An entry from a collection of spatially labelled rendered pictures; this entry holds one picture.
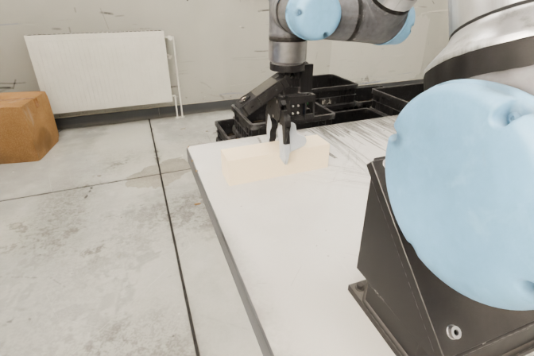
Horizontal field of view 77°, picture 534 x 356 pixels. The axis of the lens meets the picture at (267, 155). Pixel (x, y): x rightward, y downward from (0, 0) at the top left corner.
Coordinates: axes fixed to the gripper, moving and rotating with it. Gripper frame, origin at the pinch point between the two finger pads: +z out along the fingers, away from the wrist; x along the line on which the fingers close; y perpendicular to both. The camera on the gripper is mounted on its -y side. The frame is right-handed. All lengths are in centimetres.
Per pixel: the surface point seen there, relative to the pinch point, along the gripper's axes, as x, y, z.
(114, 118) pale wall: 255, -51, 71
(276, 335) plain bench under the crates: -38.4, -15.9, 4.4
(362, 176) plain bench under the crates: -9.6, 17.1, 4.3
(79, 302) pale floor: 48, -61, 75
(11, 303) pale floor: 57, -85, 75
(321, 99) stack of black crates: 97, 68, 22
